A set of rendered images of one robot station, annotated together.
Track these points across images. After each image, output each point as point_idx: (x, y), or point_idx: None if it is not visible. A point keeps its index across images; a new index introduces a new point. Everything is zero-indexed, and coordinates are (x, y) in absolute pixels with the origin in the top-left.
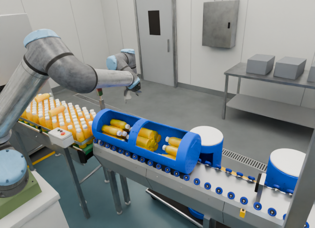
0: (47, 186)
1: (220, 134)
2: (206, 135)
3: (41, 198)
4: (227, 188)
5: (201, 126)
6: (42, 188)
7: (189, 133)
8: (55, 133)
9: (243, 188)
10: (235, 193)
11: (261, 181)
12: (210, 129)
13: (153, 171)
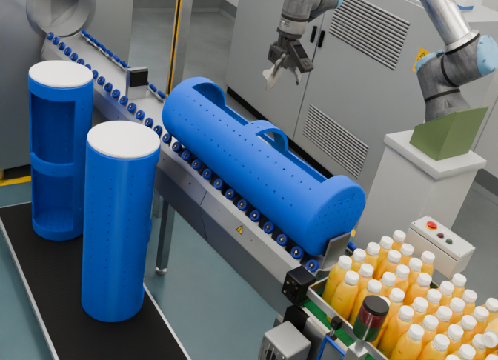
0: (405, 145)
1: (98, 127)
2: (124, 136)
3: (406, 138)
4: (160, 114)
5: (110, 152)
6: (410, 145)
7: (196, 81)
8: (450, 234)
9: (141, 107)
10: (156, 108)
11: (142, 67)
12: (102, 141)
13: None
